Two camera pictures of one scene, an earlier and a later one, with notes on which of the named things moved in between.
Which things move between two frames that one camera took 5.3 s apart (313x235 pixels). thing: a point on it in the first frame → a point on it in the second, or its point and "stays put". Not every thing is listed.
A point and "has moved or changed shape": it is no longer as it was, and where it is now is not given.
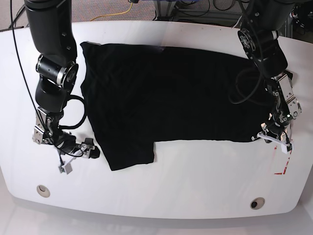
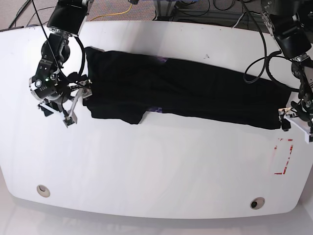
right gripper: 278,135 → 300,115
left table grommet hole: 43,191 stays put
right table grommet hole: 257,203 stays put
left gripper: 74,150 → 66,104
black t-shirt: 137,95 has moved or changed shape
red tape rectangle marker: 275,148 stays put
